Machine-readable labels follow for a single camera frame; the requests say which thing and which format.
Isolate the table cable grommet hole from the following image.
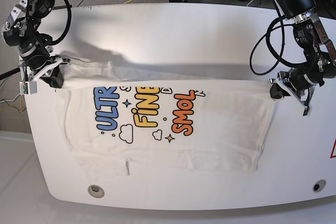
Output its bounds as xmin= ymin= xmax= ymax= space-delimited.
xmin=313 ymin=179 xmax=327 ymax=193

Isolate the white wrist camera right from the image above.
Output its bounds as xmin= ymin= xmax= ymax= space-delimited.
xmin=19 ymin=81 xmax=37 ymax=95

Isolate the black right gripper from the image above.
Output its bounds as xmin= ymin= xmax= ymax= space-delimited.
xmin=18 ymin=55 xmax=70 ymax=88

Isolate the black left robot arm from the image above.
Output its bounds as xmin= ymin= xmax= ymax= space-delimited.
xmin=262 ymin=0 xmax=335 ymax=115

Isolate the white printed T-shirt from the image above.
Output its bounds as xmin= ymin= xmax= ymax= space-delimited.
xmin=56 ymin=59 xmax=276 ymax=180

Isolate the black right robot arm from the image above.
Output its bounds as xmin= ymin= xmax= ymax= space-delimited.
xmin=1 ymin=0 xmax=72 ymax=94

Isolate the red triangle sticker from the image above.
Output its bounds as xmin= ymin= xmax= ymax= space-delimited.
xmin=330 ymin=140 xmax=336 ymax=158

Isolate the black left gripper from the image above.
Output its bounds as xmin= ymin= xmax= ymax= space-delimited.
xmin=269 ymin=70 xmax=317 ymax=109

